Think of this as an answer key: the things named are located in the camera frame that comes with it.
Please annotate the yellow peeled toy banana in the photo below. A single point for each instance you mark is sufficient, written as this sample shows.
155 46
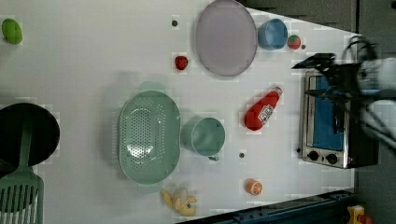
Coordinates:
181 201

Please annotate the green perforated colander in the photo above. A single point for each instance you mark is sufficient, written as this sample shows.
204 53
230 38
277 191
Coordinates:
149 136

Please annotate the red toy strawberry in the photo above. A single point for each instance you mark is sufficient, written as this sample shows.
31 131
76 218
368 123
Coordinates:
181 62

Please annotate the green cup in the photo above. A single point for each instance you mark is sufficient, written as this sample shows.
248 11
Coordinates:
204 136

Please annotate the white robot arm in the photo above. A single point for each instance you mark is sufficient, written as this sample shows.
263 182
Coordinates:
371 83

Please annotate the orange toy half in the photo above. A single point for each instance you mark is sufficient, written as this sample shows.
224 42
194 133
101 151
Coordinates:
253 187

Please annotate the blue cup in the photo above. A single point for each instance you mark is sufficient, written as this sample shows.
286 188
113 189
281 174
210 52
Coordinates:
273 34

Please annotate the green toy lime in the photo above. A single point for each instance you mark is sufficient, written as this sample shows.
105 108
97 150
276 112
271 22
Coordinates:
12 31

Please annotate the red green toy tomato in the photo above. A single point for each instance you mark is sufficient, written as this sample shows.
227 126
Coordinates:
294 42

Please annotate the black silver toaster oven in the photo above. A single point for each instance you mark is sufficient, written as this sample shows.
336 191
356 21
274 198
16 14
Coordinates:
333 136

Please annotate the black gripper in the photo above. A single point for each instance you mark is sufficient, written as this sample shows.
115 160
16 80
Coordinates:
341 78

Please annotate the red plush ketchup bottle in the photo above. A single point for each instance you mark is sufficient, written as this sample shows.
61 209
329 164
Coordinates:
257 116

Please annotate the grey round plate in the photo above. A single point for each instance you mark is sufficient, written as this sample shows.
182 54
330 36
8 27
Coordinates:
226 38

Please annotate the yellow orange toy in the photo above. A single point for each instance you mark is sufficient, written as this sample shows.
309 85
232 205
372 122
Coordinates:
357 215

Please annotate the blue metal frame rail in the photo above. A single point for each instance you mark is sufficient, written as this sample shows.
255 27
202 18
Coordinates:
326 208

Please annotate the green slotted spatula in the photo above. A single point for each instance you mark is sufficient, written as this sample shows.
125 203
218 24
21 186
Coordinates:
22 191

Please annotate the black round pan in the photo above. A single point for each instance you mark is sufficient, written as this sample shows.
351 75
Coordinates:
45 135

